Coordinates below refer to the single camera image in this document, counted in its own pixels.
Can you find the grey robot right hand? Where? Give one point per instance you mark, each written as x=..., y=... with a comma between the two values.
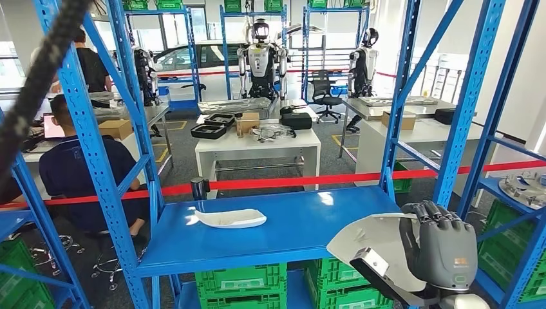
x=448, y=256

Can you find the white curved plastic part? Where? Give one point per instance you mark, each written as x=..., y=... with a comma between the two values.
x=232, y=218
x=375, y=234

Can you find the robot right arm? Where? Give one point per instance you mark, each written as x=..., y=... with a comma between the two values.
x=465, y=303

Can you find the round metal disc part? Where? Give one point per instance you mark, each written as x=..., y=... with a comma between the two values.
x=522, y=189

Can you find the blue steel shelf rack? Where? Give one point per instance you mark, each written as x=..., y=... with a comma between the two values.
x=298, y=226
x=305, y=51
x=47, y=236
x=224, y=51
x=194, y=55
x=489, y=128

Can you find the white table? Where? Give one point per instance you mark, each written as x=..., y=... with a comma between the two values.
x=256, y=147
x=426, y=132

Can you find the cardboard box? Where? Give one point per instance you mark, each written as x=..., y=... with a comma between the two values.
x=115, y=129
x=249, y=123
x=410, y=122

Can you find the black carrying case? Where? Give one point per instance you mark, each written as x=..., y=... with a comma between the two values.
x=296, y=121
x=441, y=116

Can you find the long metal tray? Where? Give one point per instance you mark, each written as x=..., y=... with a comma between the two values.
x=422, y=100
x=234, y=105

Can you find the steel table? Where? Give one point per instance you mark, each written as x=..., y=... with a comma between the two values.
x=367, y=111
x=158, y=111

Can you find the white metal railing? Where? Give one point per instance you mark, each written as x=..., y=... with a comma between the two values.
x=439, y=79

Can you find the black office chair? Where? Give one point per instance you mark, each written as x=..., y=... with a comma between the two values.
x=326, y=94

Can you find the clear bag of parts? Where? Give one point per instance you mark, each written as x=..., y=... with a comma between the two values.
x=273, y=133

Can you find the black handheld controller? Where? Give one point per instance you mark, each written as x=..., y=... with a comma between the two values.
x=292, y=109

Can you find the small glass bottle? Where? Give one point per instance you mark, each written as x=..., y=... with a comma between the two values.
x=239, y=126

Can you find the black foam tray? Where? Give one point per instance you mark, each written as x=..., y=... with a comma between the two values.
x=208, y=131
x=219, y=119

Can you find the silver humanoid robot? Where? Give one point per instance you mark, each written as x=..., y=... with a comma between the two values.
x=262, y=59

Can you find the thin red barrier tape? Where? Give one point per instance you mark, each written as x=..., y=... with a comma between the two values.
x=204, y=73

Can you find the white car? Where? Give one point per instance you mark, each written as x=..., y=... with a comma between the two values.
x=213, y=59

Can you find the white desk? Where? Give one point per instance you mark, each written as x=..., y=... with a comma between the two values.
x=128, y=149

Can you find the chrome stool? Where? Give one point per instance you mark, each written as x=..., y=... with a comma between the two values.
x=109, y=264
x=59, y=251

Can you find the person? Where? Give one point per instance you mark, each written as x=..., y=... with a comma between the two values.
x=10, y=192
x=85, y=175
x=91, y=64

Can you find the clear plastic bin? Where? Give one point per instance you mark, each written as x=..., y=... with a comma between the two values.
x=102, y=99

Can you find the open laptop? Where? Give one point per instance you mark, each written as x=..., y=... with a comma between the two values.
x=53, y=126

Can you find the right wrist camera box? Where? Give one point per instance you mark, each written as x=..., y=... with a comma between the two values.
x=375, y=273

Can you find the black barrier post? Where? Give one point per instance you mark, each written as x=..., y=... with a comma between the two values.
x=199, y=187

